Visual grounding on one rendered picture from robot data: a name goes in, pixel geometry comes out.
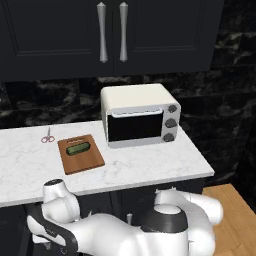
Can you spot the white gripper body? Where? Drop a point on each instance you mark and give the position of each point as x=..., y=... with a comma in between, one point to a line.
x=40, y=239

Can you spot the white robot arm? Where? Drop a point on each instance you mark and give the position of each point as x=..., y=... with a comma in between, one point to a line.
x=110, y=233

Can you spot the brown wooden cutting board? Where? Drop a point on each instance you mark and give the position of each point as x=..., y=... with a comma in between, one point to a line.
x=83, y=163

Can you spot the green cucumber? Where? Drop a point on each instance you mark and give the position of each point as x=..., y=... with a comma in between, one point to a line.
x=78, y=148

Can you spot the black base cupboard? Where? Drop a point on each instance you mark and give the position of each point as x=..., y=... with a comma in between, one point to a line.
x=136, y=200

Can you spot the black glass toaster oven door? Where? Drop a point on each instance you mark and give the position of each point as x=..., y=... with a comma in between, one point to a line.
x=135, y=127

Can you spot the grey toaster oven knob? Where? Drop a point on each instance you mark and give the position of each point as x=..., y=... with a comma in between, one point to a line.
x=172, y=108
x=171, y=123
x=169, y=137

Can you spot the white toaster oven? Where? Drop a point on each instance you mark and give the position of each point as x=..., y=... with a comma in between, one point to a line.
x=136, y=96

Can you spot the black wall cupboard door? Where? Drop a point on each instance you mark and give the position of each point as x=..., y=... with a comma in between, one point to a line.
x=166, y=33
x=50, y=36

